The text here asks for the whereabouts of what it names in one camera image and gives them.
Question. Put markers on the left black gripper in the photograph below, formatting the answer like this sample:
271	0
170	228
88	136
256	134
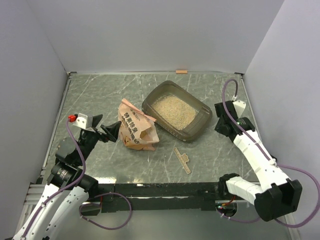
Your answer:
111	130

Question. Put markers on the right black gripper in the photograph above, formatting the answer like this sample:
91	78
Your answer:
217	127

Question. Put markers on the orange cat litter bag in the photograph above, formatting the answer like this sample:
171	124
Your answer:
137	130

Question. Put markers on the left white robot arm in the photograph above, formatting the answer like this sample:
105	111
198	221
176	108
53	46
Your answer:
67	186

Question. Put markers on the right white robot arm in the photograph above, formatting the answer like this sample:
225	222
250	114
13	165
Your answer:
276	194

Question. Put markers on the beige cat litter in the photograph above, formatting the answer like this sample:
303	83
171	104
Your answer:
175	111

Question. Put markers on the grey translucent litter box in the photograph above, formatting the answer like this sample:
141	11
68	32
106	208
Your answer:
195	128

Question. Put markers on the orange tape piece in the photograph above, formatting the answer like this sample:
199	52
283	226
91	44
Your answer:
181	72

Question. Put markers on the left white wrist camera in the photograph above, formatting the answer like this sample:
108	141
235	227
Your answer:
82	121

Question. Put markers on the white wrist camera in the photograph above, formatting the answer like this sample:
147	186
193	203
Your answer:
239	107
82	121

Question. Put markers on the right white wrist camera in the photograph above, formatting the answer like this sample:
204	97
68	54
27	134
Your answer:
239	107

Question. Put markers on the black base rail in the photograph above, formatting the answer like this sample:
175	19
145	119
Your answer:
169	196

